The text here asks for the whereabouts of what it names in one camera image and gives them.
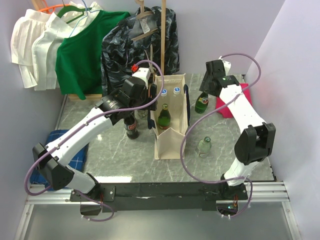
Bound green Perrier bottle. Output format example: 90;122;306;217
194;92;209;114
158;103;171;130

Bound cream canvas tote bag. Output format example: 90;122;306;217
147;74;190;160

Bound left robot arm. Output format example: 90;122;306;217
32;69;155;201

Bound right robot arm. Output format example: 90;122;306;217
199;59;276;199

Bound pink folded t-shirt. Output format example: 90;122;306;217
215;83;253;119

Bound Coca-Cola glass bottle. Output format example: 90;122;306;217
123;115;139;140

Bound wooden clothes rack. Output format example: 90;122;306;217
67;0;168;102

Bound dark patterned hanging shirt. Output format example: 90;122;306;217
100;5;180;97

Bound green hanging t-shirt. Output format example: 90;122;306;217
55;10;130;100

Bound clear Chang soda bottle right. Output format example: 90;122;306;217
198;136;212;158

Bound wooden hanger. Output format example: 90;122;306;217
129;0;158;42

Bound blue plaid cloth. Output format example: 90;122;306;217
29;144;89;191

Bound green hanger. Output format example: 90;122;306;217
56;3;92;24

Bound white hanging blouse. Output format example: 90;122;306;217
10;1;101;91

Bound orange hanger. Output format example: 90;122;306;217
38;0;67;14

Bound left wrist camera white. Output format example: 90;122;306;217
132;67;151;82

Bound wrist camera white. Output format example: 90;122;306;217
132;67;151;82
218;56;231;76

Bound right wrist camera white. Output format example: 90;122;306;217
218;56;231;76

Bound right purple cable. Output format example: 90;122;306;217
179;52;263;219

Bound purple cable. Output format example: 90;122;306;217
179;52;263;219
24;59;165;223

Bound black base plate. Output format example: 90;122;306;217
69;181;252;214

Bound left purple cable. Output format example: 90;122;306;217
24;59;165;223

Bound aluminium rail frame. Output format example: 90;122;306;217
13;181;302;240

